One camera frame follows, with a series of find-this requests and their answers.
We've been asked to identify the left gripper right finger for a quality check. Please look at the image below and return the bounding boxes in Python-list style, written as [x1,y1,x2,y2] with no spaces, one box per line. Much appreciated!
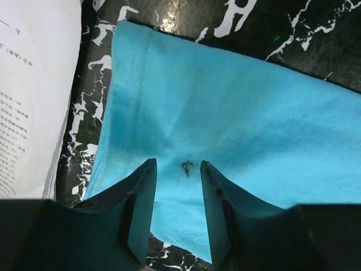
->
[200,161,360,270]

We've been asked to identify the white paper sheets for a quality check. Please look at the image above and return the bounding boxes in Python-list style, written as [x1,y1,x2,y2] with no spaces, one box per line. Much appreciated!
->
[1,1,81,199]

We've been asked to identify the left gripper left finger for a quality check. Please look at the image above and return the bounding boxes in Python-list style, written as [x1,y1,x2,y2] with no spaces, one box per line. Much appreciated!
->
[1,159,157,270]

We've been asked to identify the turquoise t-shirt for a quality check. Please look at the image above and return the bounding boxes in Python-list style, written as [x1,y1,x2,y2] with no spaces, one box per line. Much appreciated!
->
[85,21,360,261]

